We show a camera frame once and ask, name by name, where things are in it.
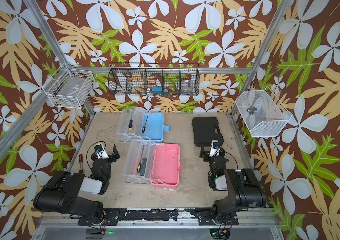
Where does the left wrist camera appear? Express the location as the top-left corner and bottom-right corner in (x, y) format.
(94, 143), (109, 159)

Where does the pink toolbox clear lid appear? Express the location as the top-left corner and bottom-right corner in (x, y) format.
(122, 140), (181, 189)

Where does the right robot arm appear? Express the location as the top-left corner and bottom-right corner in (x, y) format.
(200, 146), (266, 225)

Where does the metal object in basket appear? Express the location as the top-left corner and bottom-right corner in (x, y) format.
(247, 106), (256, 115)

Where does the blue object in basket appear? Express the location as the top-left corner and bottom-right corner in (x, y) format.
(152, 87), (163, 96)

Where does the red handled tool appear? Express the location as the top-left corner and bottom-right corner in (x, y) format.
(78, 154), (84, 174)

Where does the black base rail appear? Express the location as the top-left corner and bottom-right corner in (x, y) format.
(78, 207), (239, 227)

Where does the black plastic tool case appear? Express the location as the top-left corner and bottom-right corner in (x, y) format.
(192, 117), (224, 147)

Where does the black wire mesh basket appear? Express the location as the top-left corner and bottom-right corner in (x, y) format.
(106, 63), (201, 97)

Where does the short black yellow screwdriver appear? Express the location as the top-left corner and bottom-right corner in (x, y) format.
(128, 110), (134, 131)

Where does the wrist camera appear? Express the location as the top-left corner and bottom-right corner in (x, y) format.
(94, 143), (109, 159)
(209, 140), (221, 158)

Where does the blue toolbox clear lid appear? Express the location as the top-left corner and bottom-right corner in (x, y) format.
(115, 107), (170, 144)

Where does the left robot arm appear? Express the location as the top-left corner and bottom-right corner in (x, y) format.
(33, 143), (120, 226)

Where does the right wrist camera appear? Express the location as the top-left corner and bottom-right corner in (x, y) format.
(209, 140), (221, 158)

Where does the white wire basket left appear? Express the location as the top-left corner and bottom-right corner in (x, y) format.
(45, 64), (95, 109)

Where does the screwdriver in pink toolbox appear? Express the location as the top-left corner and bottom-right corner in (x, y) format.
(137, 146), (147, 176)

